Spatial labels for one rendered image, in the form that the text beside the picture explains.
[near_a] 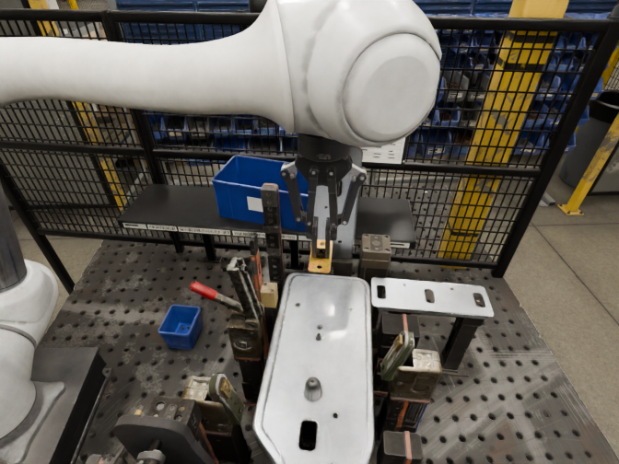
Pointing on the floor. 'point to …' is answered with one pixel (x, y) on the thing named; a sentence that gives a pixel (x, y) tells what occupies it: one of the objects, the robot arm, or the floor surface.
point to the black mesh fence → (605, 46)
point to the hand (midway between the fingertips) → (321, 237)
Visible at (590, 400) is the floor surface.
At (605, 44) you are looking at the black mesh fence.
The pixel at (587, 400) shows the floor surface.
